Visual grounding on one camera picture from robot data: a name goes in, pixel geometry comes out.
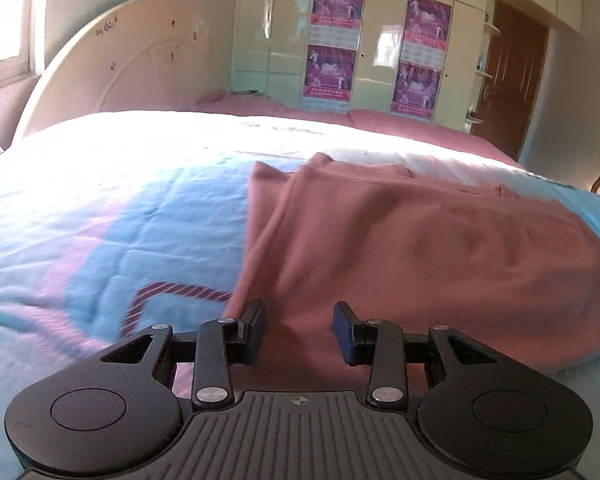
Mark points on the white corner shelves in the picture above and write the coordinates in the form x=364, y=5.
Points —
x=481, y=72

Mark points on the brown wooden door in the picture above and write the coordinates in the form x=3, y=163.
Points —
x=512, y=80

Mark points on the bed with blue patterned quilt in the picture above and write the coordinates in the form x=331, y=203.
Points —
x=105, y=210

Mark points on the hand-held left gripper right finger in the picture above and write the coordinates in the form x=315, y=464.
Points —
x=344, y=332

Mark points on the purple wall poster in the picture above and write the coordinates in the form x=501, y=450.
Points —
x=426, y=25
x=330, y=72
x=416, y=91
x=337, y=7

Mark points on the small blue bottle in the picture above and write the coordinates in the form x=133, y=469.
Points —
x=480, y=63

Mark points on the cream glossy wardrobe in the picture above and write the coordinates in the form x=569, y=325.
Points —
x=275, y=25

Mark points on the flat dark object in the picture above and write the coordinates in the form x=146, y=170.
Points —
x=247, y=92

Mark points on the pink long-sleeved sweater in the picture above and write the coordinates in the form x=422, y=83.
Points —
x=405, y=250

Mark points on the cream arched headboard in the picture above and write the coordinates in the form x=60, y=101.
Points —
x=130, y=65

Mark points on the pink pillow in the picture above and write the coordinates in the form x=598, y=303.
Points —
x=420, y=132
x=240, y=102

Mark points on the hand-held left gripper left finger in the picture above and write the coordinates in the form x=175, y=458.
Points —
x=252, y=330

